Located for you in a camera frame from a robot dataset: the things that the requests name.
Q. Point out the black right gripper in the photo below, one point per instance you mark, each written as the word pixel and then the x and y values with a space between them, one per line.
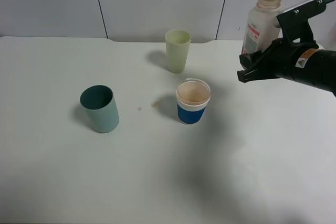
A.
pixel 297 62

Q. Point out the clear plastic drink bottle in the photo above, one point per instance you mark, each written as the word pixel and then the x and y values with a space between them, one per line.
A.
pixel 260 29

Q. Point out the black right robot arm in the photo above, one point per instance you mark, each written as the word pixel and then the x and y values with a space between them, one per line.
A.
pixel 326 70

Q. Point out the glass cup with blue sleeve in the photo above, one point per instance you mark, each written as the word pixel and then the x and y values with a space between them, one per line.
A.
pixel 192 97

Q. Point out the pale yellow-green plastic cup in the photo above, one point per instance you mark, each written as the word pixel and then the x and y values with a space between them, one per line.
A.
pixel 177 46

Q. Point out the teal green plastic cup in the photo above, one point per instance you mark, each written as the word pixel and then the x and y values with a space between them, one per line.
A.
pixel 100 106

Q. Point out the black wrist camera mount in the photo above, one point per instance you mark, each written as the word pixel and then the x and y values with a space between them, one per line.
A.
pixel 294 24

